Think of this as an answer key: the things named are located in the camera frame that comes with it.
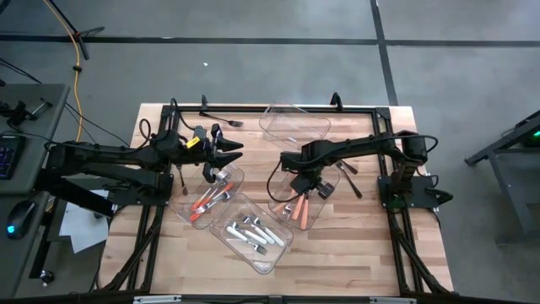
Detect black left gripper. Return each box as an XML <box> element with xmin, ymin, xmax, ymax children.
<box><xmin>183</xmin><ymin>123</ymin><xmax>245</xmax><ymax>183</ymax></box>

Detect peach-handled fork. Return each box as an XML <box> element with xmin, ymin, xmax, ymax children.
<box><xmin>290</xmin><ymin>193</ymin><xmax>305</xmax><ymax>223</ymax></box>
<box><xmin>299</xmin><ymin>193</ymin><xmax>311</xmax><ymax>232</ymax></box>
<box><xmin>271</xmin><ymin>189</ymin><xmax>296</xmax><ymax>221</ymax></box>

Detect orange-handled fork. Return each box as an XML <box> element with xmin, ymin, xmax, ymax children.
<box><xmin>188</xmin><ymin>190</ymin><xmax>235</xmax><ymax>223</ymax></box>
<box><xmin>190</xmin><ymin>168</ymin><xmax>232</xmax><ymax>214</ymax></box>
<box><xmin>194</xmin><ymin>181</ymin><xmax>236</xmax><ymax>214</ymax></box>

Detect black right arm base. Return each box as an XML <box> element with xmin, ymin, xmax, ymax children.
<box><xmin>377</xmin><ymin>174</ymin><xmax>455</xmax><ymax>211</ymax></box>

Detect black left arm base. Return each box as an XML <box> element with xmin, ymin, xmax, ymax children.
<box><xmin>105</xmin><ymin>175</ymin><xmax>175</xmax><ymax>208</ymax></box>

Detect clear plastic bin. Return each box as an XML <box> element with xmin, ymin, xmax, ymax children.
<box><xmin>167</xmin><ymin>163</ymin><xmax>246</xmax><ymax>231</ymax></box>
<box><xmin>258</xmin><ymin>103</ymin><xmax>332</xmax><ymax>151</ymax></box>
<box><xmin>209</xmin><ymin>193</ymin><xmax>295</xmax><ymax>275</ymax></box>
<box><xmin>267</xmin><ymin>166</ymin><xmax>342</xmax><ymax>232</ymax></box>

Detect black fork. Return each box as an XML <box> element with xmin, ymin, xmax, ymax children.
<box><xmin>197</xmin><ymin>110</ymin><xmax>245</xmax><ymax>128</ymax></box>
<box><xmin>339</xmin><ymin>159</ymin><xmax>359</xmax><ymax>176</ymax></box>
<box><xmin>337</xmin><ymin>162</ymin><xmax>364</xmax><ymax>199</ymax></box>
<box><xmin>176</xmin><ymin>164</ymin><xmax>190</xmax><ymax>196</ymax></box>

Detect white paper sheets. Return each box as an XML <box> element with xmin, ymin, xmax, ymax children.
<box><xmin>57</xmin><ymin>188</ymin><xmax>111</xmax><ymax>255</ymax></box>

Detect grey side desk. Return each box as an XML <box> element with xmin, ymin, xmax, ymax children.
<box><xmin>0</xmin><ymin>83</ymin><xmax>72</xmax><ymax>299</ymax></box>

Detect black tripod stand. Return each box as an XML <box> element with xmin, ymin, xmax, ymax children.
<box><xmin>44</xmin><ymin>0</ymin><xmax>106</xmax><ymax>61</ymax></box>

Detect grey metal stand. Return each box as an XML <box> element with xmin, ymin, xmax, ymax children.
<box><xmin>463</xmin><ymin>108</ymin><xmax>540</xmax><ymax>248</ymax></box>

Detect black clamp tool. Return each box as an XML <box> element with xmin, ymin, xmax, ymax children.
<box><xmin>0</xmin><ymin>96</ymin><xmax>55</xmax><ymax>128</ymax></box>

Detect black computer mouse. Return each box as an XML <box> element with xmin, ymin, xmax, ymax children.
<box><xmin>5</xmin><ymin>199</ymin><xmax>38</xmax><ymax>242</ymax></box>

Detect black keyboard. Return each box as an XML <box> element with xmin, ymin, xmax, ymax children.
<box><xmin>0</xmin><ymin>133</ymin><xmax>27</xmax><ymax>182</ymax></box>

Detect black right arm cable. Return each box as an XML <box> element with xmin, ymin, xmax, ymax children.
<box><xmin>267</xmin><ymin>156</ymin><xmax>305</xmax><ymax>204</ymax></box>

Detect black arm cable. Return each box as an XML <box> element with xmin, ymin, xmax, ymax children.
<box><xmin>139</xmin><ymin>97</ymin><xmax>183</xmax><ymax>145</ymax></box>
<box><xmin>267</xmin><ymin>156</ymin><xmax>305</xmax><ymax>204</ymax></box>

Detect black aluminium table frame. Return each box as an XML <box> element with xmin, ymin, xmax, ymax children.
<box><xmin>95</xmin><ymin>103</ymin><xmax>455</xmax><ymax>296</ymax></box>

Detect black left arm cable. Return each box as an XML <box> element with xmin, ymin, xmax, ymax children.
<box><xmin>139</xmin><ymin>97</ymin><xmax>183</xmax><ymax>145</ymax></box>

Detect silver table bracket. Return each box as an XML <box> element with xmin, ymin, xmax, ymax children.
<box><xmin>369</xmin><ymin>296</ymin><xmax>417</xmax><ymax>304</ymax></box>
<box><xmin>132</xmin><ymin>295</ymin><xmax>182</xmax><ymax>304</ymax></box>

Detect yellow floor cable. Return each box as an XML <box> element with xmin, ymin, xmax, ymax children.
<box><xmin>40</xmin><ymin>0</ymin><xmax>84</xmax><ymax>144</ymax></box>

